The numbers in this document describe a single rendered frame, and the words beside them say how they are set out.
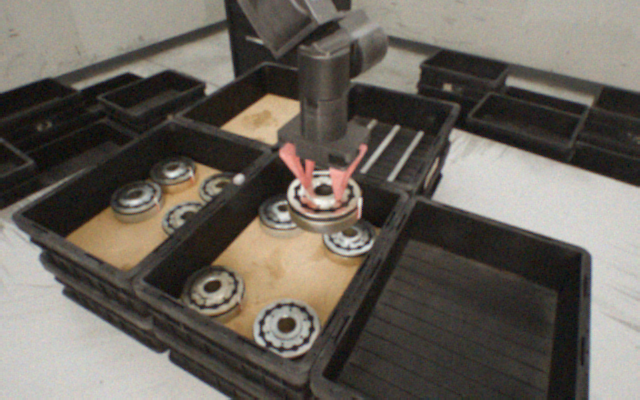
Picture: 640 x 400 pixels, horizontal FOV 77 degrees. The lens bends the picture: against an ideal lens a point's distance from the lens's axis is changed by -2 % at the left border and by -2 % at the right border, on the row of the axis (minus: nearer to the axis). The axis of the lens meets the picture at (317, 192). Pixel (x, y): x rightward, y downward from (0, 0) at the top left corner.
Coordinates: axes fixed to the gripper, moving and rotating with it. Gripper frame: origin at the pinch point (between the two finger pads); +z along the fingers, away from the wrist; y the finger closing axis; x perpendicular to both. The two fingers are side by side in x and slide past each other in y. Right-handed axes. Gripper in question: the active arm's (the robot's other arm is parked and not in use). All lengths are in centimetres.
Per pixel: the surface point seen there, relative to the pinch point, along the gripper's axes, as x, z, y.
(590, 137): -154, 60, -51
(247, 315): 10.8, 22.4, 8.1
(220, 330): 19.2, 12.4, 4.8
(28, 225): 20, 12, 46
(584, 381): 3.4, 12.6, -37.3
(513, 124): -144, 58, -19
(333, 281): -2.3, 22.5, -0.9
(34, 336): 29, 35, 48
